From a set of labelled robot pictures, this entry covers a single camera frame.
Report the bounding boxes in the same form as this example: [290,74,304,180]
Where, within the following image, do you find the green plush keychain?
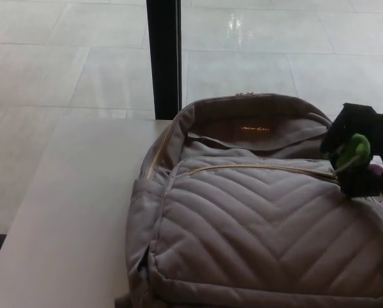
[330,133,371,176]

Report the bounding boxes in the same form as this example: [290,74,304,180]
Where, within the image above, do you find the grey quilted backpack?
[114,92,383,308]

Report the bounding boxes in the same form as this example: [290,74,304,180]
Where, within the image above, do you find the purple water bottle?
[370,162,383,206]

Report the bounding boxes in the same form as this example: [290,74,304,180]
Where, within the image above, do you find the black window frame post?
[145,0,182,121]

